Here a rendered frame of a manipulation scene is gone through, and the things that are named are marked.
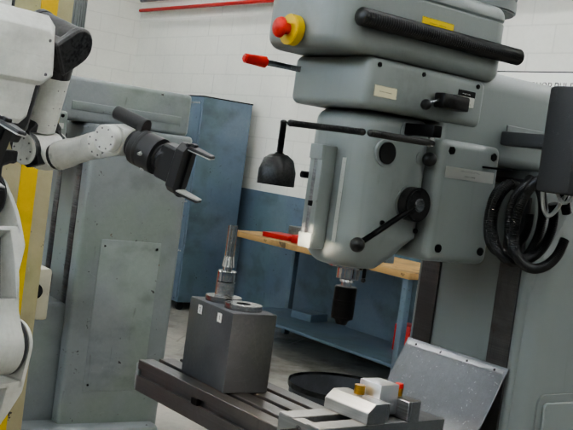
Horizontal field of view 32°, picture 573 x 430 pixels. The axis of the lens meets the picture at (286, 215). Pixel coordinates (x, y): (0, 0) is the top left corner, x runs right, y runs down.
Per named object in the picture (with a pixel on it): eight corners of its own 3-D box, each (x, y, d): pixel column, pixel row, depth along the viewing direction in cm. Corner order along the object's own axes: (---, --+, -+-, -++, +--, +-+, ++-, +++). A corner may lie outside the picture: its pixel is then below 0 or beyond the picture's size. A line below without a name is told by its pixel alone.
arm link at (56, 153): (77, 162, 239) (20, 178, 249) (105, 160, 248) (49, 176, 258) (67, 119, 239) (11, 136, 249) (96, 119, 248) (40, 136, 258)
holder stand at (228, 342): (222, 393, 230) (234, 307, 229) (180, 369, 248) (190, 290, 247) (267, 393, 236) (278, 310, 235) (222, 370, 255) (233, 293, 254)
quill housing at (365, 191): (348, 270, 197) (371, 108, 195) (286, 254, 213) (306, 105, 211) (417, 275, 208) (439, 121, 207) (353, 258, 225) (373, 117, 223)
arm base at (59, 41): (9, 57, 246) (12, 13, 241) (49, 47, 256) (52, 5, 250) (52, 79, 240) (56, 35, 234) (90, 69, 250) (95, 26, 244)
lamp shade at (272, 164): (251, 182, 190) (256, 149, 189) (263, 183, 197) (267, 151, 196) (288, 187, 188) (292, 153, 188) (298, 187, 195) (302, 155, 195)
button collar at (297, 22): (295, 43, 191) (299, 12, 191) (276, 44, 196) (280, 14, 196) (303, 45, 193) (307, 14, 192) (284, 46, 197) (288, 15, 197)
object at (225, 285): (234, 296, 248) (236, 275, 247) (233, 299, 243) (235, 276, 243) (215, 293, 248) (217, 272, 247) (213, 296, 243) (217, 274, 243)
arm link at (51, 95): (-3, 151, 251) (20, 66, 244) (34, 148, 262) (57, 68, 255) (29, 170, 246) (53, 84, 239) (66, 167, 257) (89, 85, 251)
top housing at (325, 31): (337, 45, 185) (349, -42, 184) (255, 46, 205) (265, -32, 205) (504, 84, 213) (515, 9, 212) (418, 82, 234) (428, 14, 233)
